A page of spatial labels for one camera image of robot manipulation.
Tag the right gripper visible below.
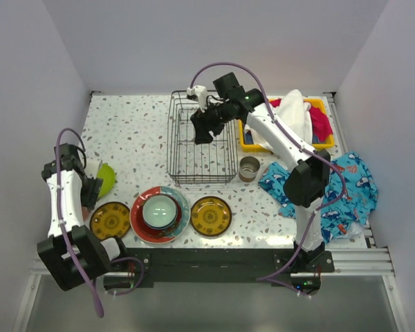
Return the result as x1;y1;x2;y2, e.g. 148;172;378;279
191;99;232;145

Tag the wire dish rack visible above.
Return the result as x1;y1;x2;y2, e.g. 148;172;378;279
167;90;239;185

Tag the metal cup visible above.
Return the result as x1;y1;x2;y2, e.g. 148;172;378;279
239;156;260;183

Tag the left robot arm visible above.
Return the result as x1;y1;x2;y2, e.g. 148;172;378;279
37;143;129;291

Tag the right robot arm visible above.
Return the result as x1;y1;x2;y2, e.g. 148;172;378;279
187;73;331;272

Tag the left yellow patterned plate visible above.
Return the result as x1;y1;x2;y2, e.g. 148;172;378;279
89;202;131;241

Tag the yellow patterned plate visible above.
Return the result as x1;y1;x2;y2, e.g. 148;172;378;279
190;196;232;237
89;202;131;241

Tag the yellow plastic bin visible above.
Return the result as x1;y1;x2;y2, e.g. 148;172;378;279
238;98;335;153

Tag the light blue bowl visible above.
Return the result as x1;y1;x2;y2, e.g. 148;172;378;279
142;194;177;230

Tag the red and blue plate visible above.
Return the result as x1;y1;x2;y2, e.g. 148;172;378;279
130;186;190;244

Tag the right yellow patterned plate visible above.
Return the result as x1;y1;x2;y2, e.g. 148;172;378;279
190;196;232;237

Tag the white towel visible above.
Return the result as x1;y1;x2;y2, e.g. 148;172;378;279
244;89;313;151

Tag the red bowl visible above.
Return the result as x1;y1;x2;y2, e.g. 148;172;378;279
139;195;181;238

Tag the red cloth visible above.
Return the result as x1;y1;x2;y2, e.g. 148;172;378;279
270;99;333;144

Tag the blue patterned cloth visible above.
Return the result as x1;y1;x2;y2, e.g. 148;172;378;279
259;151;378;243

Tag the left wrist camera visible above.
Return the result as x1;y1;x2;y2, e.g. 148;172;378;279
84;159;102;178

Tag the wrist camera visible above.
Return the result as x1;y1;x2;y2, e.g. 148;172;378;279
84;159;102;178
186;85;208;109

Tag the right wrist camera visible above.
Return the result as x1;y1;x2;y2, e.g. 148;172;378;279
186;85;208;109

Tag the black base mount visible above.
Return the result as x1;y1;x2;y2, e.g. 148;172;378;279
102;248;335;294

